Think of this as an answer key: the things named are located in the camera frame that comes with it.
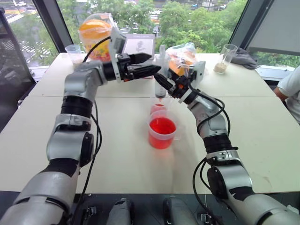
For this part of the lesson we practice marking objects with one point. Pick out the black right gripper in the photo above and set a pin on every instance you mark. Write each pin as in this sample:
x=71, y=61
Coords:
x=180, y=86

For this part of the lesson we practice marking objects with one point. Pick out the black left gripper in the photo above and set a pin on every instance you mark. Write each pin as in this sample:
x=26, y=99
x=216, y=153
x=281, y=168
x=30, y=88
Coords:
x=125, y=69

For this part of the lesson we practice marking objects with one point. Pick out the clear plastic syringe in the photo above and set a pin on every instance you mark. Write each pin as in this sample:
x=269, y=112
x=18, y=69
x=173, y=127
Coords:
x=160, y=90

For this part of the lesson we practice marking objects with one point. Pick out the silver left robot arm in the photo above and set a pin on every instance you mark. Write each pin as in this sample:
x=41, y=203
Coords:
x=77, y=80

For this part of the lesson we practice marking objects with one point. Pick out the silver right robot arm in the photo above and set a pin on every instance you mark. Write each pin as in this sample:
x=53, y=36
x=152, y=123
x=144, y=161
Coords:
x=215, y=124

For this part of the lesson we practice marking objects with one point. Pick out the nearly empty clear plastic cup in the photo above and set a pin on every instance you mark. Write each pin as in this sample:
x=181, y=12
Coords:
x=158, y=108

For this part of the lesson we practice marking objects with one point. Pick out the full red liquid plastic cup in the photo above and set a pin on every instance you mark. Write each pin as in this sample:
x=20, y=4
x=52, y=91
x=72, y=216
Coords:
x=162, y=133

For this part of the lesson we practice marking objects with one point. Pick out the small clear measuring cup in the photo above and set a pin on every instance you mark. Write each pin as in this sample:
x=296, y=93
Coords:
x=73, y=55

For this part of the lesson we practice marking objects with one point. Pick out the white box with drawing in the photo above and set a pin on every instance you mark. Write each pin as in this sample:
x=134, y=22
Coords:
x=139, y=45

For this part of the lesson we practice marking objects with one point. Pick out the orange item in plastic bag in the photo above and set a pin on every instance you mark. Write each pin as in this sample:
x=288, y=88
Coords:
x=179, y=58

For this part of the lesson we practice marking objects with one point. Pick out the tall glass with grains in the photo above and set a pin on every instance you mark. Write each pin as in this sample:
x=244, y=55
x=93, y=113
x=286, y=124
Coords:
x=222, y=65

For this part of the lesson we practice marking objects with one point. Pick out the bag of orange snacks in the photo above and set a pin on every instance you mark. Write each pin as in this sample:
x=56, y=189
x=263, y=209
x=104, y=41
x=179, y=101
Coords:
x=95, y=35

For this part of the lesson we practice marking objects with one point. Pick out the grey cloth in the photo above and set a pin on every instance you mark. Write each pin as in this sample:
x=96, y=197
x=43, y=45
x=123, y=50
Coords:
x=245, y=59

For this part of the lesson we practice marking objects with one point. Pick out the grey window blind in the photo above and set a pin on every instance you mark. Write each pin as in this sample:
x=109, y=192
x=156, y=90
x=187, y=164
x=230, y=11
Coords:
x=276, y=25

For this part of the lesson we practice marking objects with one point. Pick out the person in white shirt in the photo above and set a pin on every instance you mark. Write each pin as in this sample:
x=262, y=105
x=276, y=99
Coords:
x=291, y=91

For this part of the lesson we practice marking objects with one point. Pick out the black mesh chair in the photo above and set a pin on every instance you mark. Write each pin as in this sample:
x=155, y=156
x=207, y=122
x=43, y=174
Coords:
x=11, y=70

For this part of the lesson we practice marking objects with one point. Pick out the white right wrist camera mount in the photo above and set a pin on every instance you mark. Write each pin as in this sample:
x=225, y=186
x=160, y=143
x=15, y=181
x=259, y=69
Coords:
x=199, y=70

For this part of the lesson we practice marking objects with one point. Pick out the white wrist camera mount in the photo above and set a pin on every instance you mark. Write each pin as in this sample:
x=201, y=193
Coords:
x=114, y=44
x=199, y=70

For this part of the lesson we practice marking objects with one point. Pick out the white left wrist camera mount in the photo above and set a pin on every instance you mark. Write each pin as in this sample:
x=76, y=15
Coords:
x=114, y=44

